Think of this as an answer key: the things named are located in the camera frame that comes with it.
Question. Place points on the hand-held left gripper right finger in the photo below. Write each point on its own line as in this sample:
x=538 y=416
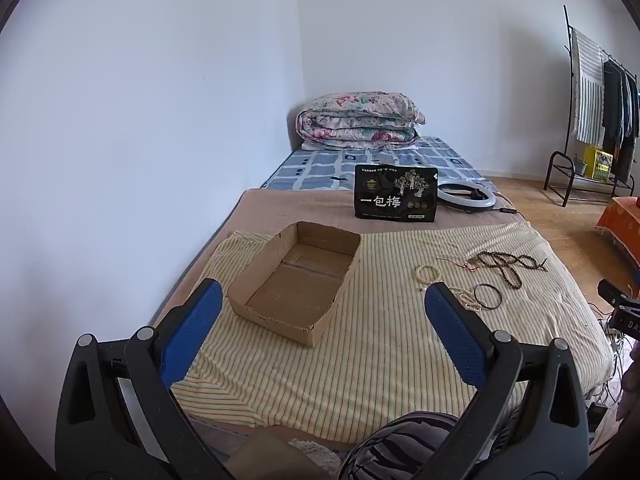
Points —
x=452 y=330

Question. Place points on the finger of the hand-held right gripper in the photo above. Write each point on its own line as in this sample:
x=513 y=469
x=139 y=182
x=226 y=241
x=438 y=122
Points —
x=612 y=291

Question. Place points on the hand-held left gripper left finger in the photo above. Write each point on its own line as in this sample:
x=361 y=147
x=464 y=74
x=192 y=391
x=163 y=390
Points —
x=197 y=320

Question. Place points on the thin dark bangle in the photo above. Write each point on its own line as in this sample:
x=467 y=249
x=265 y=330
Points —
x=475 y=296

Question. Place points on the cardboard box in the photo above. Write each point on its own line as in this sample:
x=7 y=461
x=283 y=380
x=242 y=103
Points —
x=290 y=292

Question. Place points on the person's right forearm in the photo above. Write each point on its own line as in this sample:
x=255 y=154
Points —
x=631 y=380

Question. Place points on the yellow striped cloth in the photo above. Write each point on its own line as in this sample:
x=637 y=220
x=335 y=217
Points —
x=390 y=340

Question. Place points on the orange cloth covered box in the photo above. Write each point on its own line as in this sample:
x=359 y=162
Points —
x=622 y=225

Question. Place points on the person's striped trouser leg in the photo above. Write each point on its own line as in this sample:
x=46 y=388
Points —
x=400 y=445

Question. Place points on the yellow crate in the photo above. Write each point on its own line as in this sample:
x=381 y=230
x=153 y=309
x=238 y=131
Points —
x=597 y=162

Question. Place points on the small grey cup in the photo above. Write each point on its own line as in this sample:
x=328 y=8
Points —
x=580 y=165

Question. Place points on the black snack bag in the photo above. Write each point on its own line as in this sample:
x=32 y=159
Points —
x=395 y=195

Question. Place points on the tan cardboard piece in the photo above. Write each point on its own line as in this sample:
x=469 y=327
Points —
x=270 y=457

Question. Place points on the white knitted cloth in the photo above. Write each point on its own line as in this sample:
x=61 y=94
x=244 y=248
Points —
x=320 y=452

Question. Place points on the dark hanging clothes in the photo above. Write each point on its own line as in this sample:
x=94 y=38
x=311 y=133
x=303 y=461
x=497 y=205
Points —
x=617 y=110

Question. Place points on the blue checked bed sheet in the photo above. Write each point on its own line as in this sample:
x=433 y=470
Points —
x=325 y=165

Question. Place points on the striped hanging towel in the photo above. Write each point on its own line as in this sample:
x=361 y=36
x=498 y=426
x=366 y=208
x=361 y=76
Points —
x=589 y=85

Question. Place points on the black clothes rack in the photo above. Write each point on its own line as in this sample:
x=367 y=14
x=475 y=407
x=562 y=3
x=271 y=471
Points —
x=569 y=85

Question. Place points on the folded floral quilt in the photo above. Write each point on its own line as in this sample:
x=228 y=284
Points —
x=357 y=120

